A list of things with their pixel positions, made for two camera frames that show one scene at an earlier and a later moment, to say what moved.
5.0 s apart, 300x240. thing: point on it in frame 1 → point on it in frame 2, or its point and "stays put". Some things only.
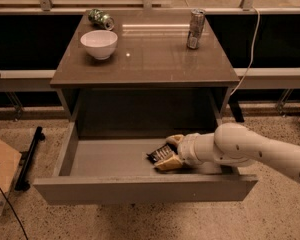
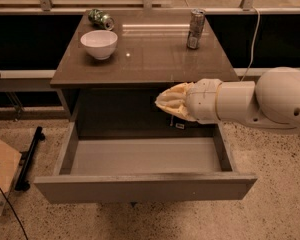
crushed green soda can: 101,20 stays put
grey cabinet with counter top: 145,72 stays put
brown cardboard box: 7,161 stays put
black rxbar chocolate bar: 161,153 → 176,123
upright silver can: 196,27 stays put
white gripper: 186,149 → 202,100
